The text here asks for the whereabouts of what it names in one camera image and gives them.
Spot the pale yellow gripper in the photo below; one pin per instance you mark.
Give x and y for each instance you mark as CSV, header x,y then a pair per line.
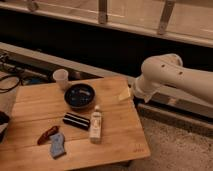
x,y
125,94

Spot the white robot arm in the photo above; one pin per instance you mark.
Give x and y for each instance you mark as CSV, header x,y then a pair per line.
x,y
168,69

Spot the dark ceramic bowl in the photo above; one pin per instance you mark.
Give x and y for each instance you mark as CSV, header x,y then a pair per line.
x,y
79,96

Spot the white plastic bottle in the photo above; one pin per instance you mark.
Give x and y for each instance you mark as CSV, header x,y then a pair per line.
x,y
95,125

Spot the wooden table board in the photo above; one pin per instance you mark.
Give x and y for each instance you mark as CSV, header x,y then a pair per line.
x,y
39,107

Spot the black white striped box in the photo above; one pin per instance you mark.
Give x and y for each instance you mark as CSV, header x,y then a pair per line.
x,y
76,121

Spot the white plastic cup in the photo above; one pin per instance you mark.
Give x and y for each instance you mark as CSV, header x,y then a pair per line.
x,y
61,78

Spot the metal railing post right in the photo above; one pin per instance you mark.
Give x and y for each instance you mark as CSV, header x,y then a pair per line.
x,y
165,16

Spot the metal railing post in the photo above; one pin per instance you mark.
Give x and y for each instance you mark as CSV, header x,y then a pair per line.
x,y
165,16
102,11

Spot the metal railing post middle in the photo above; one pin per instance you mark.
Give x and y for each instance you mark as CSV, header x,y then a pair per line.
x,y
102,11

